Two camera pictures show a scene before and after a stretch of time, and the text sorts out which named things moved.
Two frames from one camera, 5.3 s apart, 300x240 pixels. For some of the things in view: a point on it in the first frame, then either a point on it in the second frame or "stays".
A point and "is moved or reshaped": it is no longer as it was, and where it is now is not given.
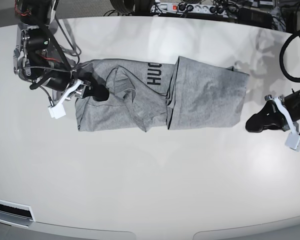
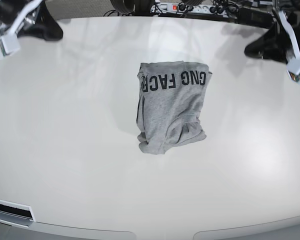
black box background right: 255,17 stays
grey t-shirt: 157,95 is moved or reshaped
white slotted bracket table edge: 11,213 stays
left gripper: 61,80 → 40,23
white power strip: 200,8 stays
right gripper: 298,103 → 298,13
